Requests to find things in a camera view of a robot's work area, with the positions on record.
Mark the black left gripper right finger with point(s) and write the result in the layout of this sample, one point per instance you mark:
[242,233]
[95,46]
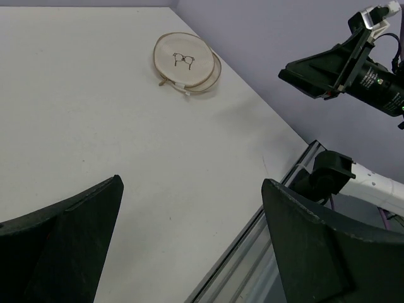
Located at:
[324,256]

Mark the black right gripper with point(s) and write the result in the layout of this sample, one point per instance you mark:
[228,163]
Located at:
[348,66]

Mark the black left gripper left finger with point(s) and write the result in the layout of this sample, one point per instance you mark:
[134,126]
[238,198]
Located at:
[57,253]

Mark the white mesh laundry bag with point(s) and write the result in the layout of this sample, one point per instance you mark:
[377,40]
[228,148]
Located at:
[186,63]

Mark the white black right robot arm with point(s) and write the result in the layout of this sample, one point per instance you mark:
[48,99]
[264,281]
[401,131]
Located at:
[334,173]

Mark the aluminium table edge rail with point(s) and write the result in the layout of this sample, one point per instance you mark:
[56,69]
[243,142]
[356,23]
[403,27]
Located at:
[246,271]

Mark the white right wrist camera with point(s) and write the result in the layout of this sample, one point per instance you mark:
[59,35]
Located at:
[375,18]

